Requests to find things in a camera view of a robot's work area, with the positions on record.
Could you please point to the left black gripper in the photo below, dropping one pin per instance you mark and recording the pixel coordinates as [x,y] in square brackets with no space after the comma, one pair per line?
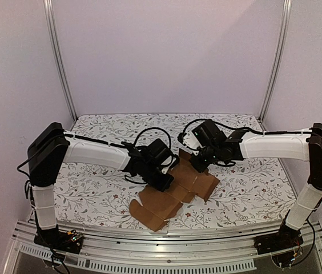
[162,186]

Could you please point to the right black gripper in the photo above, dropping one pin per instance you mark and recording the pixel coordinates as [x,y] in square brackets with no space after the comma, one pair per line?
[198,164]

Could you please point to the brown cardboard box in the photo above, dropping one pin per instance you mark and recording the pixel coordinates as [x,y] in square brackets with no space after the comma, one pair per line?
[155,209]

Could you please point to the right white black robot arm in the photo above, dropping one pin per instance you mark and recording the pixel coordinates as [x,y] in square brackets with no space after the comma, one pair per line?
[210,145]

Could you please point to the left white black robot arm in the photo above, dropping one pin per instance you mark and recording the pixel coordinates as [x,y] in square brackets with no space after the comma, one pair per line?
[56,146]

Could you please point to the floral patterned table mat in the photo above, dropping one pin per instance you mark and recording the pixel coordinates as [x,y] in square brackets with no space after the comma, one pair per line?
[252,191]

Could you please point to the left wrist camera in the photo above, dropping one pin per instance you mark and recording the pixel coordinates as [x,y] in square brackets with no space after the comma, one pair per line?
[169,164]

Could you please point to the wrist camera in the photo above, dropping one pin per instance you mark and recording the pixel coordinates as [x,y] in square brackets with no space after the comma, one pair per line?
[169,164]
[189,141]

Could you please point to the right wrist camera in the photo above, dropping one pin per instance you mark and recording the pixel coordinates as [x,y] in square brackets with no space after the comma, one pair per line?
[189,141]

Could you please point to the front aluminium rail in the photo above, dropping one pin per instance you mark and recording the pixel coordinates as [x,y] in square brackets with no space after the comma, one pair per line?
[214,250]

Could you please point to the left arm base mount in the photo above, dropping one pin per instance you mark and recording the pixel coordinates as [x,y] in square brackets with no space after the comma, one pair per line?
[70,241]

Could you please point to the right aluminium frame post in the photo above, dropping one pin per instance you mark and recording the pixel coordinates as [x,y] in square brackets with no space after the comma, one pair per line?
[284,25]

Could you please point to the aluminium frame post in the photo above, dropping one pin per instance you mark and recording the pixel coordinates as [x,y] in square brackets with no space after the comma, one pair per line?
[54,40]
[284,25]

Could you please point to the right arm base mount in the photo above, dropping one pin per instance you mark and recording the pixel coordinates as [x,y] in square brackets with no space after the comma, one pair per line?
[284,238]

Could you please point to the left aluminium frame post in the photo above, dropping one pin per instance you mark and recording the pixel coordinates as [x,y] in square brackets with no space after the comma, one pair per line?
[54,40]

